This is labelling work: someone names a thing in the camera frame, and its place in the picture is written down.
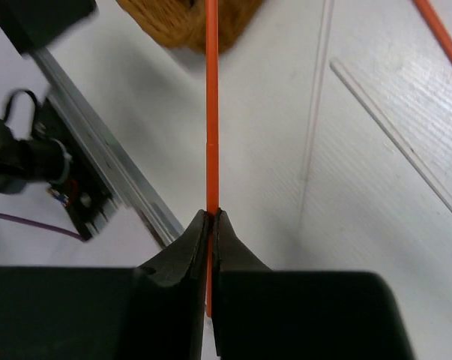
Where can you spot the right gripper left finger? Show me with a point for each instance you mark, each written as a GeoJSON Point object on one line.
{"type": "Point", "coordinates": [152, 311]}

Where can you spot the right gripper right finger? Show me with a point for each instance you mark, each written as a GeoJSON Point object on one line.
{"type": "Point", "coordinates": [259, 313]}

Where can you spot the orange chopstick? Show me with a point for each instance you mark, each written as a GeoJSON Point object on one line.
{"type": "Point", "coordinates": [436, 26]}
{"type": "Point", "coordinates": [212, 108]}

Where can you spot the white chopstick thick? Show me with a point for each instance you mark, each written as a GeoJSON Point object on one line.
{"type": "Point", "coordinates": [391, 132]}

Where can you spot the wicker cutlery tray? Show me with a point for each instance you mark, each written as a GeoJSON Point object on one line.
{"type": "Point", "coordinates": [181, 24]}

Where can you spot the white chopstick thin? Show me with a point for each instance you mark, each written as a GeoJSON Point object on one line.
{"type": "Point", "coordinates": [318, 76]}

